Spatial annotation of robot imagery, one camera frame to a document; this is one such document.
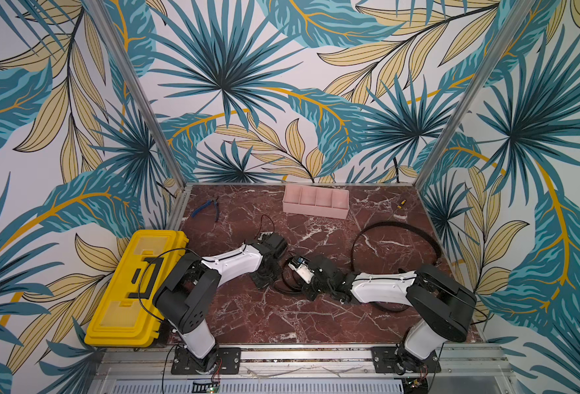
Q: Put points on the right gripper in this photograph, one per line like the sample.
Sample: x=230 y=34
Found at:
x=314 y=276

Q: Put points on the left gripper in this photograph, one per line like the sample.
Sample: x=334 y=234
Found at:
x=264 y=284

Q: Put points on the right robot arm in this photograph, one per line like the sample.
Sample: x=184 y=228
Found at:
x=445 y=306

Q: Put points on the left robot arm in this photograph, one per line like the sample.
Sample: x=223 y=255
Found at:
x=186 y=294

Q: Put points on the pink compartment storage tray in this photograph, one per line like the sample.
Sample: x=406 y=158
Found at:
x=316 y=201

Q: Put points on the yellow tool case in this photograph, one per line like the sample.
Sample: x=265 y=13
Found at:
x=125 y=316

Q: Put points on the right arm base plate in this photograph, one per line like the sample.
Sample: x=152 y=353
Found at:
x=383 y=360

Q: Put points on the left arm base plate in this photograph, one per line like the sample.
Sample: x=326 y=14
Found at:
x=222 y=360

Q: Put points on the aluminium front rail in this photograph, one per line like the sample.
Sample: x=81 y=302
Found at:
x=293 y=368

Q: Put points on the left aluminium frame post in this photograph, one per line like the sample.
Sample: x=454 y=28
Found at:
x=108 y=32

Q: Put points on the aluminium frame post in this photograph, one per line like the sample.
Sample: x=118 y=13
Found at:
x=488 y=64
x=108 y=32

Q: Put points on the right aluminium frame post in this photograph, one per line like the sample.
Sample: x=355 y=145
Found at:
x=488 y=64

